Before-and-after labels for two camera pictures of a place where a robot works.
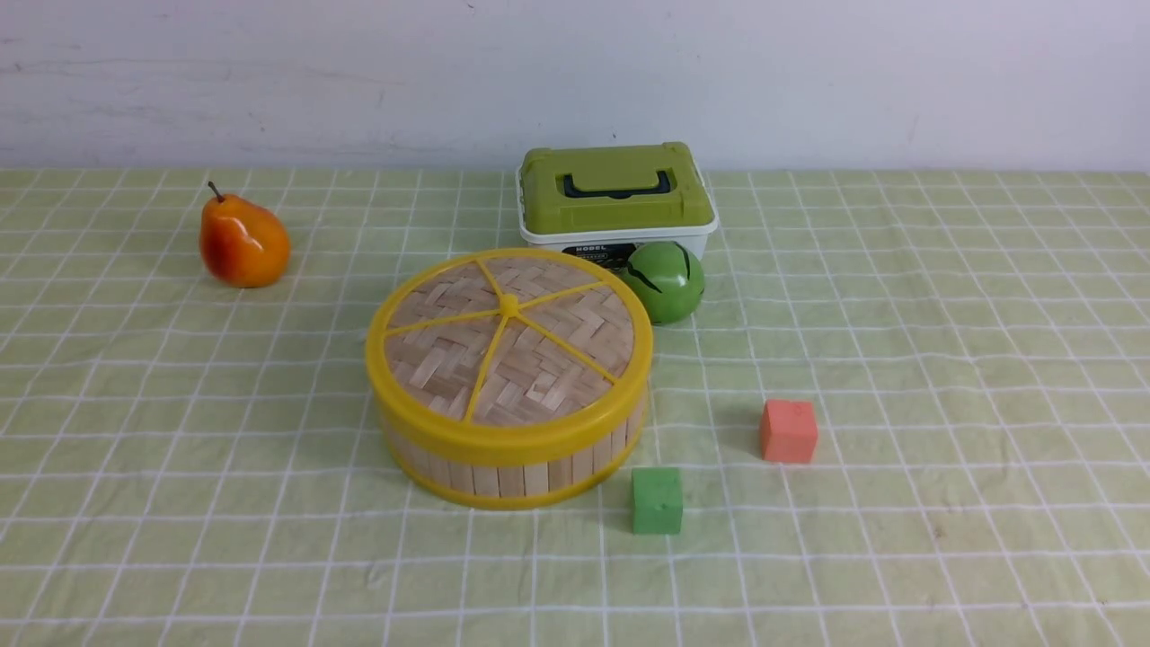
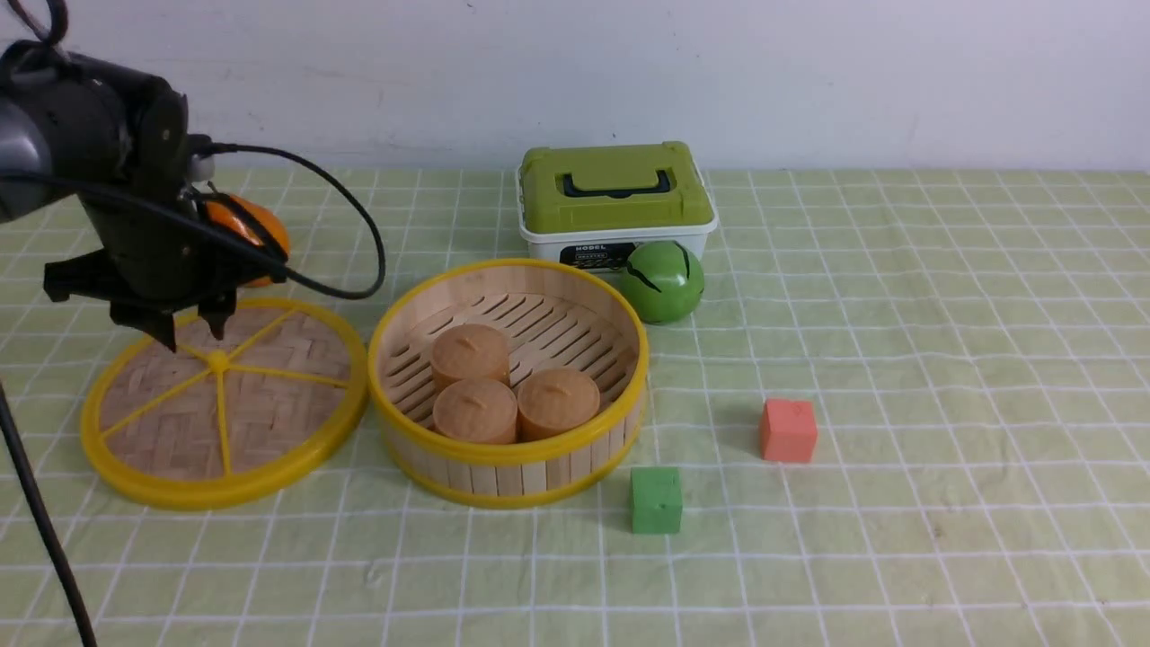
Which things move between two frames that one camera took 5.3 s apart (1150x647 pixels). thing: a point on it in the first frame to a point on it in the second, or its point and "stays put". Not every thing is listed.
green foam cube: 658,507 stays put
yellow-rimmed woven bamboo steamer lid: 507,357 to 216,425
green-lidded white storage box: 614,199 stays put
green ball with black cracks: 667,279 stays put
